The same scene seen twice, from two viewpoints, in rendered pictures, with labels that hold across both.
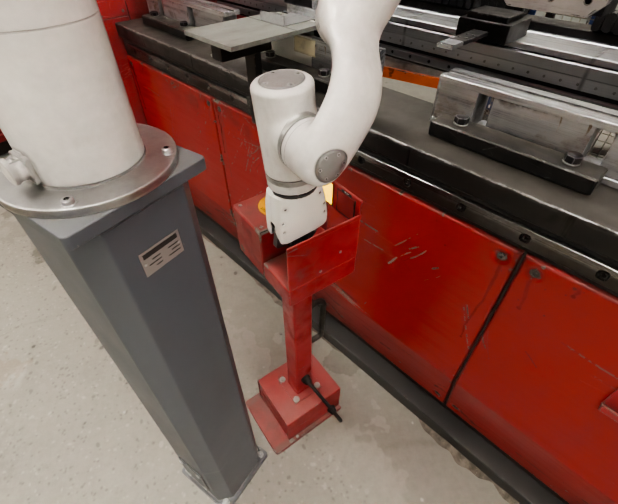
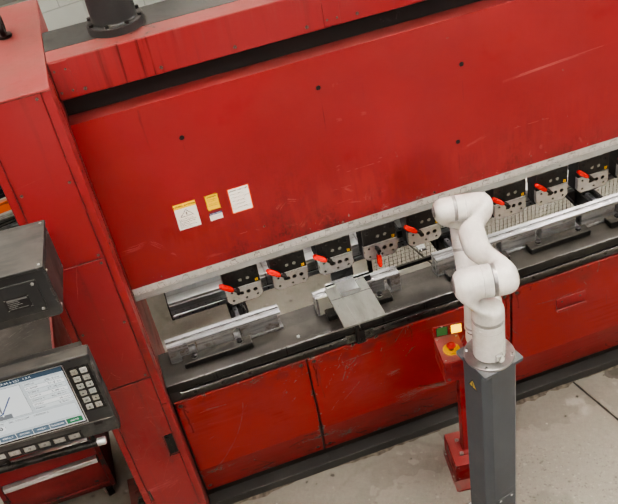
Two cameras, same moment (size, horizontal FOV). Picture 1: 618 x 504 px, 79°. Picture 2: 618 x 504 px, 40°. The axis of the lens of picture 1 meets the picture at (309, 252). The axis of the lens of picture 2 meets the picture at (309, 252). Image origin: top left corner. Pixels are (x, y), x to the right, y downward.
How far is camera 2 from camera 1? 322 cm
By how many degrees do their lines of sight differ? 42
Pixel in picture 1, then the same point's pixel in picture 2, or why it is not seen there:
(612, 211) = (520, 261)
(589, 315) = (537, 290)
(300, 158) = not seen: hidden behind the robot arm
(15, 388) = not seen: outside the picture
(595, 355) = (545, 299)
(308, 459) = not seen: hidden behind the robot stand
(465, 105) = (450, 263)
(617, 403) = (559, 306)
